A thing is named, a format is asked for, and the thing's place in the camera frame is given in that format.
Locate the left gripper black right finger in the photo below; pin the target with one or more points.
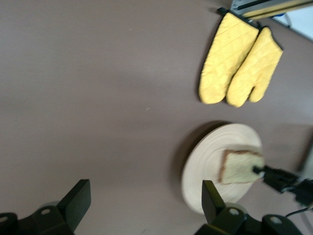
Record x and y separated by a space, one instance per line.
212 205

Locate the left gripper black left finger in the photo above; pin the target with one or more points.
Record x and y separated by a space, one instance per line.
73 208

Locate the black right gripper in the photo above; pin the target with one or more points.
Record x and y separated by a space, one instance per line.
278 180

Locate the brown bread slice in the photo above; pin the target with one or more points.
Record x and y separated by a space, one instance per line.
239 169

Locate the round light wooden plate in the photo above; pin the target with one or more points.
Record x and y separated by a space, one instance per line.
205 159

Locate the yellow quilted oven mitt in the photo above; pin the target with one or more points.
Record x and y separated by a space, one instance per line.
256 68
225 56

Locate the aluminium frame rail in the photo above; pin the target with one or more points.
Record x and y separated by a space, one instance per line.
264 11

